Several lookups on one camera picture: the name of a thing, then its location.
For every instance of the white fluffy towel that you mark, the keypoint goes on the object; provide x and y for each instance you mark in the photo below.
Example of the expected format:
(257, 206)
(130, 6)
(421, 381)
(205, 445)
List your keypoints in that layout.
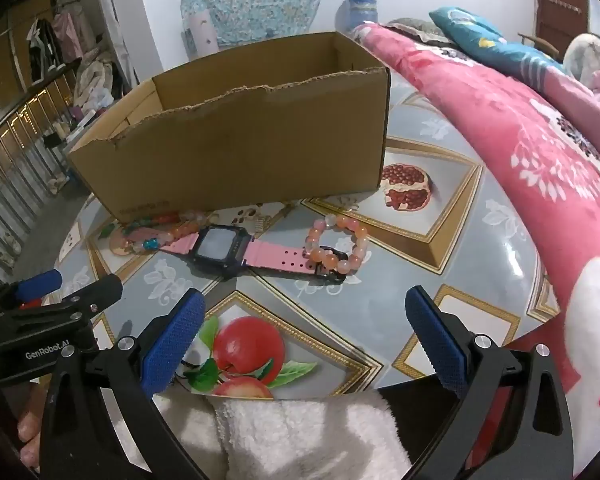
(305, 435)

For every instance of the blue water jug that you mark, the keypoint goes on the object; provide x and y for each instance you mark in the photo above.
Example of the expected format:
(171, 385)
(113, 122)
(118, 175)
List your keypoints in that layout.
(360, 10)

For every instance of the pink floral blanket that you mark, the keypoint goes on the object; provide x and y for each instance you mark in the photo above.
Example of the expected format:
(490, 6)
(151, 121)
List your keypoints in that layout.
(520, 160)

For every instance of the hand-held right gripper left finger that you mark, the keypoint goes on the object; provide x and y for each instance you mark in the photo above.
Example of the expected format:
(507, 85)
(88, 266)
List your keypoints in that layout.
(172, 345)

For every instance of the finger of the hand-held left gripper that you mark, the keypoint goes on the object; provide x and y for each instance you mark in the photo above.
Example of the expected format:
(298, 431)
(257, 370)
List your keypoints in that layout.
(92, 292)
(40, 282)

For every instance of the person's left hand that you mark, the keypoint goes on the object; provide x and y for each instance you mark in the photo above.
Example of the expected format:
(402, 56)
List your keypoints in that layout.
(29, 430)

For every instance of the white round cushion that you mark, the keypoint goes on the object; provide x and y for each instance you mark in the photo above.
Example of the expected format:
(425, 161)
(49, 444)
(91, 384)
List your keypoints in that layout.
(587, 55)

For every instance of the pink hanging garment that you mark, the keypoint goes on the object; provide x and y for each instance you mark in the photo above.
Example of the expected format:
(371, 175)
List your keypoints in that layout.
(70, 30)

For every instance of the metal stair railing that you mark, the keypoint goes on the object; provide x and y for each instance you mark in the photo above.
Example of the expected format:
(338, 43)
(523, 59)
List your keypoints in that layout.
(10, 160)

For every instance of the wooden wardrobe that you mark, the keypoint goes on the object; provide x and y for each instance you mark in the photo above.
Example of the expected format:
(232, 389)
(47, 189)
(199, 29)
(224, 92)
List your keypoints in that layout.
(15, 60)

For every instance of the brown cardboard box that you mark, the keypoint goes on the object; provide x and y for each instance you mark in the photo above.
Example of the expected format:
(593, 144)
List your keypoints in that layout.
(255, 160)

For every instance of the teal patterned pillow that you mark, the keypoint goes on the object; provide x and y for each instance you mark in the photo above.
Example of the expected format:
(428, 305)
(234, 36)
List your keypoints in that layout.
(480, 35)

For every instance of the black white hanging garment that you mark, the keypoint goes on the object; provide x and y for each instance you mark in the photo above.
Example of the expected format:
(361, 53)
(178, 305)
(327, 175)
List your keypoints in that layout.
(42, 40)

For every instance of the pile of light clothes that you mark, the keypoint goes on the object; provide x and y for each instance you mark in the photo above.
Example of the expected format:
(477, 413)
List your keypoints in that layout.
(97, 77)

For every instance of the fruit print tablecloth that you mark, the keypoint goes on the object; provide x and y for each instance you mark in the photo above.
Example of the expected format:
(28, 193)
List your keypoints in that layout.
(380, 280)

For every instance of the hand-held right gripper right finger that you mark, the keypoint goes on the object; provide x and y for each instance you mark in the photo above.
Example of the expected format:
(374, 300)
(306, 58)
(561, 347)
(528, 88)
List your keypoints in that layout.
(437, 340)

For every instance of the brown wooden door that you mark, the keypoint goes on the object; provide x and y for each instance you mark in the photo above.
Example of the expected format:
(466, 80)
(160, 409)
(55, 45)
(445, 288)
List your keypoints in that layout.
(560, 5)

